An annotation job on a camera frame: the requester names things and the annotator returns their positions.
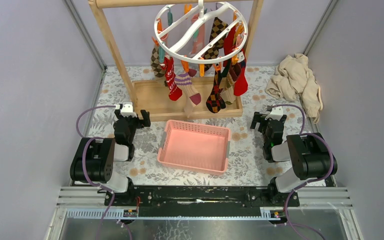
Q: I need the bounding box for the plain red sock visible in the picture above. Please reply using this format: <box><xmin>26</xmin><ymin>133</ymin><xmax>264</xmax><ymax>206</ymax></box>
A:
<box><xmin>233</xmin><ymin>50</ymin><xmax>249</xmax><ymax>97</ymax></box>

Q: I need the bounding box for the beige crumpled cloth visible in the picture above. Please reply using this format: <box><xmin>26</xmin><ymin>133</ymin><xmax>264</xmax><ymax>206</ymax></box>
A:
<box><xmin>265</xmin><ymin>53</ymin><xmax>324</xmax><ymax>124</ymax></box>

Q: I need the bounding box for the pink plastic basket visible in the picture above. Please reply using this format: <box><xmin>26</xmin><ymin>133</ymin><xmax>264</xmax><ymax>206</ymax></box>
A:
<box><xmin>157</xmin><ymin>120</ymin><xmax>231</xmax><ymax>176</ymax></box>

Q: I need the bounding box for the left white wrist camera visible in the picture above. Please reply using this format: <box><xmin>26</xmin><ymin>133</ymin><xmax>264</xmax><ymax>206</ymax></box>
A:
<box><xmin>114</xmin><ymin>102</ymin><xmax>138</xmax><ymax>119</ymax></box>

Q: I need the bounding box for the brown argyle sock rear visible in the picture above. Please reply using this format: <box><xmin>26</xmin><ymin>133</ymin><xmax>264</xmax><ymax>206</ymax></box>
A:
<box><xmin>199</xmin><ymin>16</ymin><xmax>229</xmax><ymax>72</ymax></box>

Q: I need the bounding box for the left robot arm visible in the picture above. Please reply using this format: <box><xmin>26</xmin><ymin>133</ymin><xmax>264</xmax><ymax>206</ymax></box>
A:
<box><xmin>69</xmin><ymin>109</ymin><xmax>151</xmax><ymax>206</ymax></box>

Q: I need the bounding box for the white round clip hanger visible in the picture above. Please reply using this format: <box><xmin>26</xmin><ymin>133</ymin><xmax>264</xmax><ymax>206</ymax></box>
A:
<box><xmin>153</xmin><ymin>0</ymin><xmax>249</xmax><ymax>65</ymax></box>

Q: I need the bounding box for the floral table mat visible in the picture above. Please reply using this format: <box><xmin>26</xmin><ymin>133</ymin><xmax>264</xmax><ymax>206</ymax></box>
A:
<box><xmin>75</xmin><ymin>65</ymin><xmax>327</xmax><ymax>187</ymax></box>

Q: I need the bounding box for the red white patterned sock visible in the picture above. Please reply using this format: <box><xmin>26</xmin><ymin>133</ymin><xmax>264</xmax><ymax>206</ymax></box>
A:
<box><xmin>163</xmin><ymin>56</ymin><xmax>183</xmax><ymax>101</ymax></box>

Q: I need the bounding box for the black red yellow argyle sock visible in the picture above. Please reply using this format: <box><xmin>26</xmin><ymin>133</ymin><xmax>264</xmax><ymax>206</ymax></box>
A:
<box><xmin>205</xmin><ymin>70</ymin><xmax>226</xmax><ymax>114</ymax></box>

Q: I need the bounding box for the beige purple striped sock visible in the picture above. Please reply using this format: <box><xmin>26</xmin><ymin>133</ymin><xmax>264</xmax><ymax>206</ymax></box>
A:
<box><xmin>174</xmin><ymin>70</ymin><xmax>202</xmax><ymax>118</ymax></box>

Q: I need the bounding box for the pink sock rear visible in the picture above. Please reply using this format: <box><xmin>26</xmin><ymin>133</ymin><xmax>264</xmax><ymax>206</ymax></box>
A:
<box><xmin>189</xmin><ymin>23</ymin><xmax>205</xmax><ymax>57</ymax></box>

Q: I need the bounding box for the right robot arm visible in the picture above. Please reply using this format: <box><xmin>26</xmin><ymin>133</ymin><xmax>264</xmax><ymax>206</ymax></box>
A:
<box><xmin>250</xmin><ymin>111</ymin><xmax>338</xmax><ymax>206</ymax></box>

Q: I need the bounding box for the brown beige argyle sock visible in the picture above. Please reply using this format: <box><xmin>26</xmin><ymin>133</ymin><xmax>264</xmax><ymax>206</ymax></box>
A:
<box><xmin>150</xmin><ymin>45</ymin><xmax>166</xmax><ymax>78</ymax></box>

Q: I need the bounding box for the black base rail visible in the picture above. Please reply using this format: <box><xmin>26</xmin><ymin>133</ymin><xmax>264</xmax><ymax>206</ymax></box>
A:
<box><xmin>104</xmin><ymin>184</ymin><xmax>300</xmax><ymax>218</ymax></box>

